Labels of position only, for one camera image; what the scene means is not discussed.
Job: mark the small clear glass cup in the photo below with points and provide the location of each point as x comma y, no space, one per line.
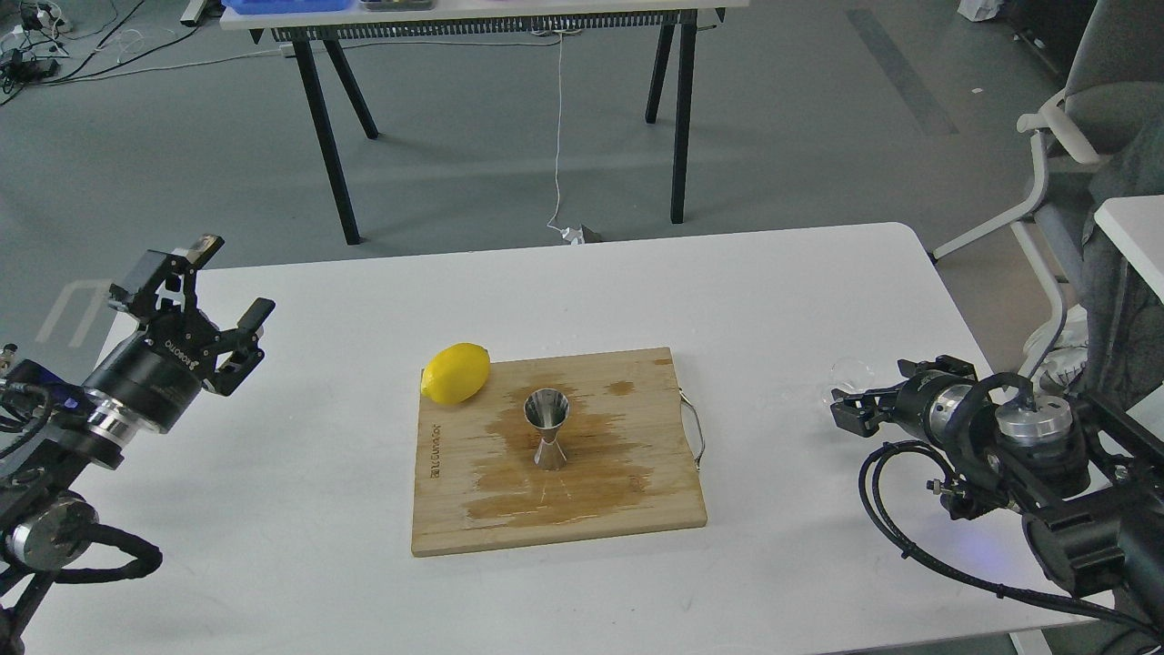
848,375

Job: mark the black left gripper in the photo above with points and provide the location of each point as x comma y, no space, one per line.
176,352

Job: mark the grey office chair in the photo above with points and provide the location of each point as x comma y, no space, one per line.
1098,138

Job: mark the blue tray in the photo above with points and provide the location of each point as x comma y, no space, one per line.
263,7

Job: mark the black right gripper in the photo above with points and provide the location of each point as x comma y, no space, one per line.
922,405

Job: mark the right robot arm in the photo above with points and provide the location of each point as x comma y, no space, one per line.
1084,477

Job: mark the steel jigger measuring cup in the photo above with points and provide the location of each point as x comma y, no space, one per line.
547,410

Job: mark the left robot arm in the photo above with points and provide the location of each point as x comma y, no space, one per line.
51,535

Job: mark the bamboo cutting board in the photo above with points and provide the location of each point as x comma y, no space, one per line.
629,467

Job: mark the yellow lemon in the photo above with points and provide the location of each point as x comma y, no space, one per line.
455,374

